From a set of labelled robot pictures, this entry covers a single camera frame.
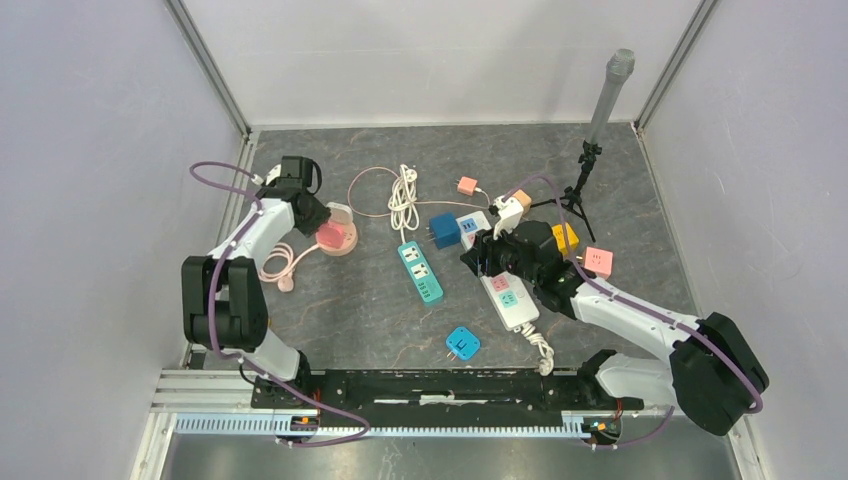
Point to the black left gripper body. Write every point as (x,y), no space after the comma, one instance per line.
(319,214)

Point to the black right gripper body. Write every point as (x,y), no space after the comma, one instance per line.
(502,257)

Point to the white adapter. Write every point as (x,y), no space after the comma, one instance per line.
(340,214)

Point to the yellow cube socket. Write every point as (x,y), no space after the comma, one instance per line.
(567,240)

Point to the pink round charging base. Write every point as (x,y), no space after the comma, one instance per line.
(351,234)

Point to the beige dragon cube socket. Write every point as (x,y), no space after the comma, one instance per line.
(523,198)

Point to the pink cube socket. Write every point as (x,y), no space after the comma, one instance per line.
(598,261)

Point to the dark blue cube socket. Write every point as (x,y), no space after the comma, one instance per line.
(444,230)

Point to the peach USB charger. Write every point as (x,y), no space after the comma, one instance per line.
(467,186)

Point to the teal power strip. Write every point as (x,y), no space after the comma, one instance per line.
(421,274)

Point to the light blue adapter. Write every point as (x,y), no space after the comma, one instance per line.
(462,344)

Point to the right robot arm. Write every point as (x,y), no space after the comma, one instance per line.
(701,366)

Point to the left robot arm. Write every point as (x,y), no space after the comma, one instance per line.
(223,302)

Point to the white power strip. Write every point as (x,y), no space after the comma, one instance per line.
(507,292)

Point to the black tripod stand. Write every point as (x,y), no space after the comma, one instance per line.
(571,198)

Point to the grey microphone tube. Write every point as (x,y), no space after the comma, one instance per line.
(618,70)

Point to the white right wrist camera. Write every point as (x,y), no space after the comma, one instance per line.
(508,211)

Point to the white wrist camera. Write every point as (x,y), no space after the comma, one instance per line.
(508,211)
(268,178)

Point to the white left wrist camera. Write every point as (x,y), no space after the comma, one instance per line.
(268,178)

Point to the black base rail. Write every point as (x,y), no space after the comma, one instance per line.
(455,397)

